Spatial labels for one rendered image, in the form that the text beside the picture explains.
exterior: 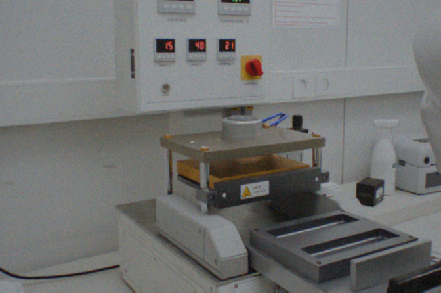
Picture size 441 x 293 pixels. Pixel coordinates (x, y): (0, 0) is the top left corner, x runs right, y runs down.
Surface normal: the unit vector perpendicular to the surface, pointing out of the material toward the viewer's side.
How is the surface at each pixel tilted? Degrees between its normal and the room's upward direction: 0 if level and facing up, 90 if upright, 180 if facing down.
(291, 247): 0
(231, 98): 90
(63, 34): 90
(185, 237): 90
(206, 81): 90
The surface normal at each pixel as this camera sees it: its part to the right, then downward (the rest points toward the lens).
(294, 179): 0.51, 0.13
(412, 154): -0.88, 0.01
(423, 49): -0.94, -0.14
